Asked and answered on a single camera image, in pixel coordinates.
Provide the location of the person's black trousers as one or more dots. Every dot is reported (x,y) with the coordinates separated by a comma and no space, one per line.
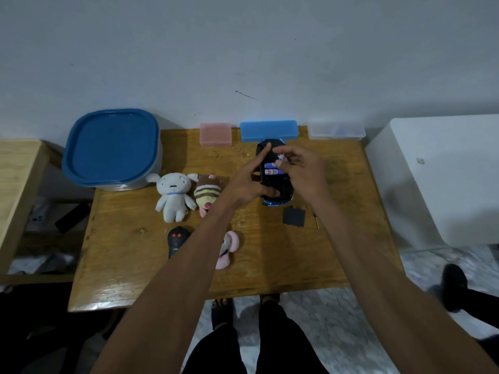
(273,342)

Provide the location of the person's left hand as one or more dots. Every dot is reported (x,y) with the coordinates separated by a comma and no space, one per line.
(239,186)

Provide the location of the white power strip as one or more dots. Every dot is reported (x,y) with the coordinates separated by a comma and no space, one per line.
(38,218)

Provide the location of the brown striped plush toy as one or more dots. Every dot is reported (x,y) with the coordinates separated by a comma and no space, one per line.
(206,192)

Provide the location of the black and blue toy car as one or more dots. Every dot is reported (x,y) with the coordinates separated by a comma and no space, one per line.
(277,188)

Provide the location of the pink plastic box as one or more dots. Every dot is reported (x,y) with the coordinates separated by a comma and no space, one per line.
(215,135)

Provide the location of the pink plush toy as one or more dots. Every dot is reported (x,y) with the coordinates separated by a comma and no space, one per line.
(230,245)

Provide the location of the black remote control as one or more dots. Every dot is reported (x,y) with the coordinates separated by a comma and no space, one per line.
(177,239)

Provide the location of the person's right thumb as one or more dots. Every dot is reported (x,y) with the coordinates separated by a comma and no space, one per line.
(283,163)

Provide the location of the light wooden side table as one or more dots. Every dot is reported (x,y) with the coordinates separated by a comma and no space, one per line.
(17,179)

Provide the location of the person's right forearm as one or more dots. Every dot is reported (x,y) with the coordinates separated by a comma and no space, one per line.
(386,292)

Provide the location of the clear plastic box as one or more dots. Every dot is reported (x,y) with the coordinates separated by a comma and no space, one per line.
(336,130)

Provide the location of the person's left forearm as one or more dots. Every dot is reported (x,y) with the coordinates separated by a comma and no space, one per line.
(171,284)

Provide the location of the black flat object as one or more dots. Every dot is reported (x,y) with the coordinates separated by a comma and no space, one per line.
(72,218)

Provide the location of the person's left thumb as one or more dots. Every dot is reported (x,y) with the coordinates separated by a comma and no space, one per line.
(269,192)

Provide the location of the container with blue lid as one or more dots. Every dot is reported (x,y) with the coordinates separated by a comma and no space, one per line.
(111,146)

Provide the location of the person's right hand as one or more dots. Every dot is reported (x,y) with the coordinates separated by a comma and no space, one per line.
(308,175)

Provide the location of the blue plastic box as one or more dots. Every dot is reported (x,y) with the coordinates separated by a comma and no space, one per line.
(268,130)

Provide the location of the white cabinet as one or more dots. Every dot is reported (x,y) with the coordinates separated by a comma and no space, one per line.
(440,179)

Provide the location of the black battery cover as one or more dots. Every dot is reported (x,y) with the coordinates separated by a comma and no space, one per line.
(293,216)

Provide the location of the person's black left sandal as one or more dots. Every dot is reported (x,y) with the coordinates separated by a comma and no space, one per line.
(222,311)

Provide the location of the person's black sandal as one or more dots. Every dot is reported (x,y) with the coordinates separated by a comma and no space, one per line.
(269,297)
(222,311)

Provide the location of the white plush dog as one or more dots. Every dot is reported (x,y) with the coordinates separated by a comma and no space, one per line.
(174,194)

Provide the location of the person's black right sandal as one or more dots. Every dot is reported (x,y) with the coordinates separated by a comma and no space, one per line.
(269,297)

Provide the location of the small screwdriver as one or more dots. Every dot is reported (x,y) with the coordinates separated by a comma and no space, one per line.
(316,221)

